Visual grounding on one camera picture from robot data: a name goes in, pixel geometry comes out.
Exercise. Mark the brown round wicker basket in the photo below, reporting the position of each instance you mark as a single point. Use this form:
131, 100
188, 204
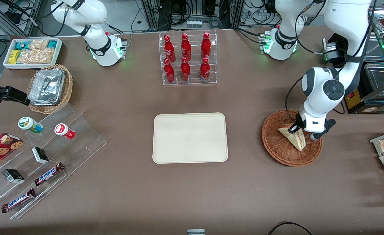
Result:
277, 150

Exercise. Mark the white snack bin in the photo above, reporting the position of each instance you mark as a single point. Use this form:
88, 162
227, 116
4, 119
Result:
59, 54

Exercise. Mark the white power strip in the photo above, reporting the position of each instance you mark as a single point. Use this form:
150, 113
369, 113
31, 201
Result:
194, 24

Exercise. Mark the clear cracker bag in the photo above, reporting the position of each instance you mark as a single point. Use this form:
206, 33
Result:
38, 44
45, 55
27, 57

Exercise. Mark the aluminium frame rack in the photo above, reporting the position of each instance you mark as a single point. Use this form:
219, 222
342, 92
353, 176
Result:
152, 13

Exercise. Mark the green lid cup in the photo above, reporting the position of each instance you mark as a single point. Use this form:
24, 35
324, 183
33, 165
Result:
27, 124

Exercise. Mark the teal snack pack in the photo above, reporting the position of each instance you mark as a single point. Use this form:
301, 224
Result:
21, 45
52, 44

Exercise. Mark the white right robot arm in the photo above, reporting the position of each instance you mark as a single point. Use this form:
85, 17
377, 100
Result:
102, 45

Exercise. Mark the red cola bottle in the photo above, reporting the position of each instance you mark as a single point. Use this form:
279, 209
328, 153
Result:
169, 71
185, 70
185, 47
206, 45
205, 70
168, 48

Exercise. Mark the light tan wicker basket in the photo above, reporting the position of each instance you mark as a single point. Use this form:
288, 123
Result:
68, 88

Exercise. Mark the clear acrylic tiered stand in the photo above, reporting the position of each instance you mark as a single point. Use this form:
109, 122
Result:
81, 143

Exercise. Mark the black box silver plate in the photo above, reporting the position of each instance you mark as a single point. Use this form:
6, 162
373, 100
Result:
334, 54

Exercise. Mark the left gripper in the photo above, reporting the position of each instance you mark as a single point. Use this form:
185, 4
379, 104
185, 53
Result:
299, 124

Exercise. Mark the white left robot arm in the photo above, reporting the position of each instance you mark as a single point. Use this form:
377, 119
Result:
345, 19

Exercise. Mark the triangle sandwich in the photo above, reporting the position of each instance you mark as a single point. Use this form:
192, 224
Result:
295, 140

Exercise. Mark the small grey device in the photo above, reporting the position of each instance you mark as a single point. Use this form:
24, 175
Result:
196, 232

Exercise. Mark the cream rectangular tray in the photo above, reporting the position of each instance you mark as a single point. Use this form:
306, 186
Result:
190, 137

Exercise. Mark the Snickers bar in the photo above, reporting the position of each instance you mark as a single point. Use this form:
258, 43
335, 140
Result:
48, 174
18, 200

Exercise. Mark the red lid cup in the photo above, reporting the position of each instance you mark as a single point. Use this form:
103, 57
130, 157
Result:
62, 130

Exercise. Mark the small black box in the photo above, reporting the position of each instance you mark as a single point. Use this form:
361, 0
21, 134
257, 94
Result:
13, 176
40, 155

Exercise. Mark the black food warmer machine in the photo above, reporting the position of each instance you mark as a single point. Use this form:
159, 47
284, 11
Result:
353, 99

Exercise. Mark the clear acrylic bottle rack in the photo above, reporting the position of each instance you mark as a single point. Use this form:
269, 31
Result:
193, 80

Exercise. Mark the yellow snack pack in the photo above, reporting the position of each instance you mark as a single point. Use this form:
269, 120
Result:
14, 57

